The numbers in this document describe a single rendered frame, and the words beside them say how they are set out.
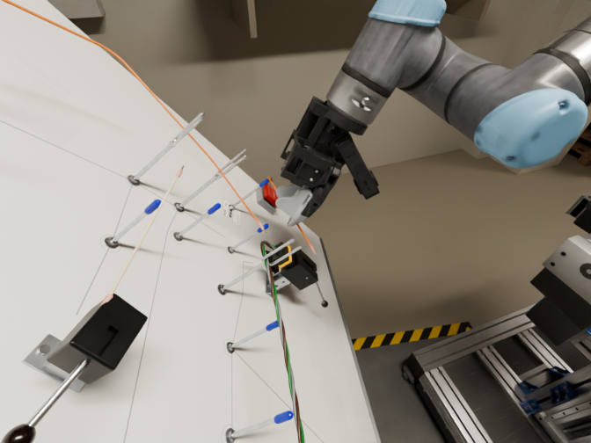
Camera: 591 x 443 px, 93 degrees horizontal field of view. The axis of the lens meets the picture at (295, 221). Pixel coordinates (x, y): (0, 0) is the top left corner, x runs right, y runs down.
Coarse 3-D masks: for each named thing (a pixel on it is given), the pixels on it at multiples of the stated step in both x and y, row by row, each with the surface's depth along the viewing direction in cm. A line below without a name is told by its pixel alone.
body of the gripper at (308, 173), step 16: (320, 112) 38; (336, 112) 37; (304, 128) 40; (320, 128) 39; (336, 128) 40; (352, 128) 37; (288, 144) 45; (304, 144) 40; (320, 144) 41; (288, 160) 40; (304, 160) 40; (320, 160) 40; (336, 160) 42; (288, 176) 41; (304, 176) 42; (320, 176) 42; (336, 176) 41
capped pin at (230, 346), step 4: (276, 320) 34; (268, 324) 34; (272, 324) 34; (276, 324) 33; (264, 328) 34; (268, 328) 34; (272, 328) 34; (256, 332) 35; (260, 332) 34; (248, 336) 35; (252, 336) 35; (256, 336) 35; (240, 340) 36; (244, 340) 35; (248, 340) 35; (228, 344) 36; (232, 344) 36; (236, 344) 36; (240, 344) 36; (228, 348) 36; (232, 348) 36; (232, 352) 36
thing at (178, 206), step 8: (240, 152) 39; (232, 160) 39; (240, 160) 38; (224, 168) 40; (232, 168) 38; (216, 176) 40; (208, 184) 40; (200, 192) 42; (184, 200) 42; (176, 208) 42
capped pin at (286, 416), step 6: (282, 414) 27; (288, 414) 27; (270, 420) 28; (276, 420) 27; (282, 420) 27; (252, 426) 29; (258, 426) 28; (264, 426) 28; (228, 432) 30; (234, 432) 30; (240, 432) 29; (246, 432) 29; (228, 438) 30; (234, 438) 30
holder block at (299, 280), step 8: (296, 256) 48; (304, 256) 50; (296, 264) 46; (304, 264) 48; (312, 264) 51; (288, 272) 47; (296, 272) 47; (304, 272) 47; (312, 272) 48; (288, 280) 48; (296, 280) 48; (304, 280) 49; (312, 280) 49
